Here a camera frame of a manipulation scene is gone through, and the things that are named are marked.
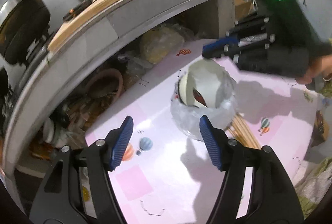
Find wooden chopstick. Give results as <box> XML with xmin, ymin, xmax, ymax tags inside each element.
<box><xmin>234</xmin><ymin>113</ymin><xmax>262</xmax><ymax>150</ymax></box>
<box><xmin>231</xmin><ymin>117</ymin><xmax>256</xmax><ymax>148</ymax></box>
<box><xmin>227</xmin><ymin>126</ymin><xmax>250</xmax><ymax>146</ymax></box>
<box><xmin>232</xmin><ymin>116</ymin><xmax>259</xmax><ymax>149</ymax></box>

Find kitchen cleaver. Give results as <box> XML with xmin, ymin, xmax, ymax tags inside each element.
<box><xmin>62</xmin><ymin>0</ymin><xmax>96</xmax><ymax>22</ymax></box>

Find person right hand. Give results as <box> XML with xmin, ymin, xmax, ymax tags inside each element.
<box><xmin>295</xmin><ymin>55</ymin><xmax>332</xmax><ymax>85</ymax></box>

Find white plastic bag cover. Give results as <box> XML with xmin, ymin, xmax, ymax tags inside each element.
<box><xmin>169</xmin><ymin>58</ymin><xmax>238</xmax><ymax>142</ymax></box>

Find cardboard box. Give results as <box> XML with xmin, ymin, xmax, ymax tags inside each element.
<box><xmin>234</xmin><ymin>0</ymin><xmax>255</xmax><ymax>21</ymax></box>

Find stacked white bowls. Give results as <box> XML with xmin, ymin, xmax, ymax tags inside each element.
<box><xmin>42</xmin><ymin>118</ymin><xmax>57</xmax><ymax>144</ymax></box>

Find steel utensil holder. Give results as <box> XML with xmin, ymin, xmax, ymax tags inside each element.
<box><xmin>171</xmin><ymin>96</ymin><xmax>237</xmax><ymax>141</ymax></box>

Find black pot with steel lid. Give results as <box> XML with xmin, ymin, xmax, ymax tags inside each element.
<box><xmin>1</xmin><ymin>0</ymin><xmax>51</xmax><ymax>65</ymax></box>

